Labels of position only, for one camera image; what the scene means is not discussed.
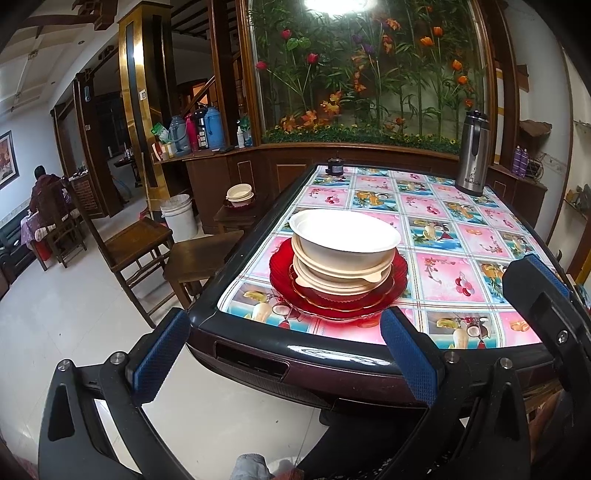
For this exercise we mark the person in dark red coat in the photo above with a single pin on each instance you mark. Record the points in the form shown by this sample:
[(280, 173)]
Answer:
[(47, 197)]

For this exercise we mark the small beige plastic bowl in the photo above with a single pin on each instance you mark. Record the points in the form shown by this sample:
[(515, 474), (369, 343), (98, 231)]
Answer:
[(371, 267)]

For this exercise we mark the small red glass plate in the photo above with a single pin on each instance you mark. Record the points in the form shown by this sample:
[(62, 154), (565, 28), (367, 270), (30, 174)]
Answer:
[(391, 289)]

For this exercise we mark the large red glass plate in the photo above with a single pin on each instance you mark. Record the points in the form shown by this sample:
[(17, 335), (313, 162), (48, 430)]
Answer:
[(280, 263)]

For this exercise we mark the white plastic bucket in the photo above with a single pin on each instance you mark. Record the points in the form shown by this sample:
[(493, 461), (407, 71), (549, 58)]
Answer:
[(177, 212)]

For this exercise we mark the wooden chair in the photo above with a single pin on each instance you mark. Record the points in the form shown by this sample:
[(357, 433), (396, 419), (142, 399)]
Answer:
[(132, 254)]

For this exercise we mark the white foam bowl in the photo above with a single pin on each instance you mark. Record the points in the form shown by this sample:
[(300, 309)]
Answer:
[(343, 239), (345, 230)]

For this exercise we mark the stacked bowls on stool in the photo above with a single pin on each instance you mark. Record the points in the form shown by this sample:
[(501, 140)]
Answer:
[(239, 195)]

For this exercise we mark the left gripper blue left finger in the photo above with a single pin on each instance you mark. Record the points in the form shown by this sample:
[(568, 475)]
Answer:
[(73, 442)]

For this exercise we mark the purple bottles on cabinet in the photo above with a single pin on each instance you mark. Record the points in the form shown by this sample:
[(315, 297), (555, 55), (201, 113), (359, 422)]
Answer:
[(520, 162)]

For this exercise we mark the large beige plastic bowl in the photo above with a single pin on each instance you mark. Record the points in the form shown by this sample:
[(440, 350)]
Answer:
[(337, 285)]

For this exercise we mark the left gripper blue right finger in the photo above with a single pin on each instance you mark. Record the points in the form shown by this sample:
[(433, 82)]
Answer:
[(470, 429)]

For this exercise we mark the wooden stool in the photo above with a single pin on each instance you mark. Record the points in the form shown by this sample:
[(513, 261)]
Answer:
[(192, 261)]

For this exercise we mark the small black table device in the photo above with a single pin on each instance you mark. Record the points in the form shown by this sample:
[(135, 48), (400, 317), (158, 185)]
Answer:
[(335, 167)]

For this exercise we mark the colourful printed tablecloth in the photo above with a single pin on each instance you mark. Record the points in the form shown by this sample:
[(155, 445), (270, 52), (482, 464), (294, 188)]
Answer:
[(457, 248)]

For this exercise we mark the stainless steel thermos jug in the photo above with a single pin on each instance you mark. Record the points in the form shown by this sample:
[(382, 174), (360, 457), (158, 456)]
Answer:
[(474, 154)]

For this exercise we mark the red thermos flask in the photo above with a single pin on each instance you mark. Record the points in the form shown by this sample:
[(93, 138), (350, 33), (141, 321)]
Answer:
[(191, 131)]

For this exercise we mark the framed wall picture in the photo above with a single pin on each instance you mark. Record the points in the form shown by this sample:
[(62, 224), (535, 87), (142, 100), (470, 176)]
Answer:
[(8, 165)]

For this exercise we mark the blue thermos flask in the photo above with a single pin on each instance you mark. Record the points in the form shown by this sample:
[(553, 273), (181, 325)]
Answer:
[(214, 129)]

